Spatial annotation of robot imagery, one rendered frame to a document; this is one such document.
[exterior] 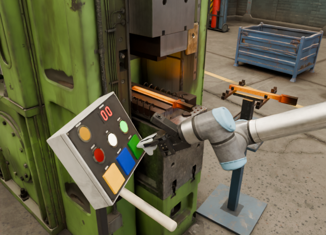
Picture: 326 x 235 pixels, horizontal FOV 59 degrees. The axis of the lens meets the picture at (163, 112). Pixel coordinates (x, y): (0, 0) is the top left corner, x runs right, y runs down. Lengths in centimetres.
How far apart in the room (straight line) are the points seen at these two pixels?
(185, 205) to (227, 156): 111
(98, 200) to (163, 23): 78
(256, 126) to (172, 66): 84
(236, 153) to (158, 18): 66
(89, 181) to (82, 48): 55
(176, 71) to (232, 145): 88
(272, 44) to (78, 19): 434
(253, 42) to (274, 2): 485
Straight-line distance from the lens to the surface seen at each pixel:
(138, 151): 115
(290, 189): 271
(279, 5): 1012
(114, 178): 99
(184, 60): 174
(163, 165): 154
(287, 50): 518
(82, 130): 95
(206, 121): 97
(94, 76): 130
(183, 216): 206
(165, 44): 136
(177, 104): 152
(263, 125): 109
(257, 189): 261
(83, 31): 123
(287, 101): 181
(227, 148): 100
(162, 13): 132
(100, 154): 97
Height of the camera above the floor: 163
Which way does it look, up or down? 26 degrees down
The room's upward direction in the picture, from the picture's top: 1 degrees clockwise
